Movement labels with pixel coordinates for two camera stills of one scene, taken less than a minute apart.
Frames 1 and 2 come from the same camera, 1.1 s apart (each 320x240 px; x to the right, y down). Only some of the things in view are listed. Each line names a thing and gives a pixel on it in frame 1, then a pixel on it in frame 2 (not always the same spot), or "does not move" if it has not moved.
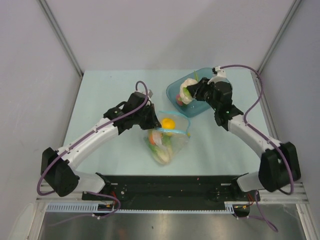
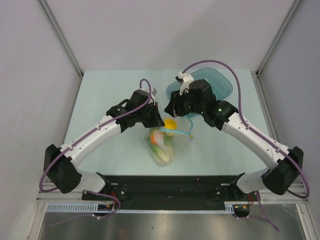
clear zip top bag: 164,144 does not move
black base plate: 172,191 does not move
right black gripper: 198,89 → 175,108
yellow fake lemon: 168,123 does not move
